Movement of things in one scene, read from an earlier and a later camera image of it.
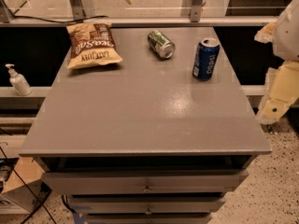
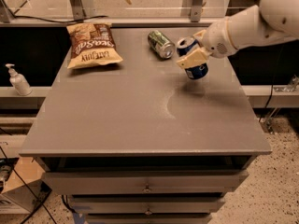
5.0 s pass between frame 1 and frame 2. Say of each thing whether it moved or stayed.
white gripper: moved
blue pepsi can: moved
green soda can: stayed
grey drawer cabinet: stayed
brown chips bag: stayed
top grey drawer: stayed
